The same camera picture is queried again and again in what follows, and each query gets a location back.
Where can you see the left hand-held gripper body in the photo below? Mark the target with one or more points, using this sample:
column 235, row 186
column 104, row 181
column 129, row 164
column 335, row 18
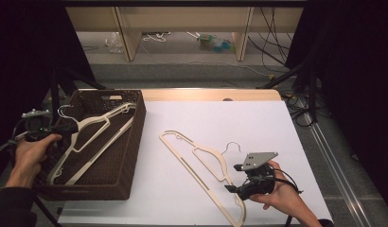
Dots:
column 37, row 132

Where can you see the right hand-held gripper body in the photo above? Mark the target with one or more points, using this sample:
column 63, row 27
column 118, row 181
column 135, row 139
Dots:
column 258, row 184

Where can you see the cream wooden clothes hanger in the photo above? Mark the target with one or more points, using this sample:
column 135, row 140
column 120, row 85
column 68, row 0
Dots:
column 94, row 121
column 211, row 153

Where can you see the brown woven basket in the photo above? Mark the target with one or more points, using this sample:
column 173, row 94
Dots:
column 119, row 151

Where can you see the person's right hand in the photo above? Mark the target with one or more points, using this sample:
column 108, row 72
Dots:
column 283, row 195

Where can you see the person's left hand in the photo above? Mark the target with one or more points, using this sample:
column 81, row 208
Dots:
column 28, row 160

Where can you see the black metal stand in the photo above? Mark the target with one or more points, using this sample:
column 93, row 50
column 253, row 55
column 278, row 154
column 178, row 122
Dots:
column 312, row 94
column 55, row 94

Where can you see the white table mat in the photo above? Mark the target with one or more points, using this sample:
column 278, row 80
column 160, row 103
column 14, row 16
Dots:
column 189, row 119

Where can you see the black curtain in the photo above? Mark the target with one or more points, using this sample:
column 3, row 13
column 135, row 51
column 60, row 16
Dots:
column 356, row 78
column 21, row 63

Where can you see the clear plastic bag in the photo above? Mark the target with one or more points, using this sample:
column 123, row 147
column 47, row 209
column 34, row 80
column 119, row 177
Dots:
column 114, row 42

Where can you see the colourful plastic bag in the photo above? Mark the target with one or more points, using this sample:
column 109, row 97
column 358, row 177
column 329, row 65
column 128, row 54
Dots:
column 215, row 44

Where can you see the beige wooden shelf unit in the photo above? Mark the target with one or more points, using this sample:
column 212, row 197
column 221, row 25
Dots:
column 182, row 19

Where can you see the silver metal rail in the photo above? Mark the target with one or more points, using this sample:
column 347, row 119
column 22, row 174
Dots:
column 337, row 167

